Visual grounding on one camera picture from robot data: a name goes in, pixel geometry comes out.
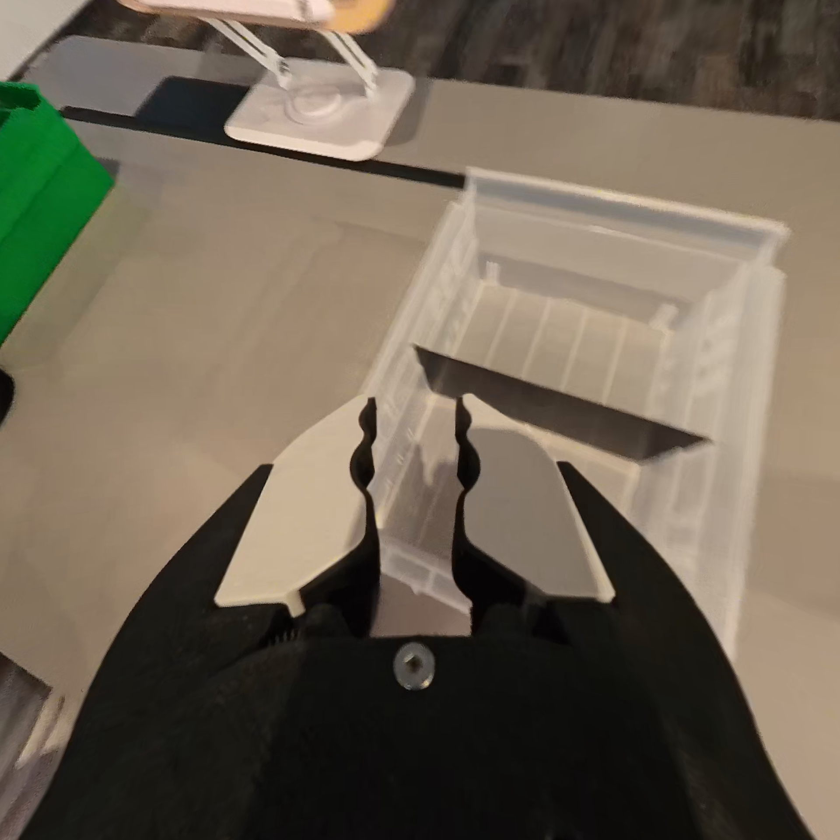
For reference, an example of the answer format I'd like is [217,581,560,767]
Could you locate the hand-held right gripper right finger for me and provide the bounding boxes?
[451,392,618,605]

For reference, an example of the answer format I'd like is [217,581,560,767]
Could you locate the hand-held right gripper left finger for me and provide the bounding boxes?
[214,395,382,616]

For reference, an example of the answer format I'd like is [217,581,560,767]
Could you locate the clear plastic storage bin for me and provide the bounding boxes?
[363,166,793,667]

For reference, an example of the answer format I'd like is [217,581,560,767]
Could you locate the dark bin divider plate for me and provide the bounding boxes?
[412,344,714,465]

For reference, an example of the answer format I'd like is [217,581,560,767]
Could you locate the black table edge strip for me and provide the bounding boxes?
[59,105,468,189]

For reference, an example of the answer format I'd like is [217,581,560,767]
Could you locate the white phone stand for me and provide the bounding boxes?
[223,13,417,163]

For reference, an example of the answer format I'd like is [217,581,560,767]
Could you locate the green plastic bin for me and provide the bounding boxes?
[0,80,117,347]

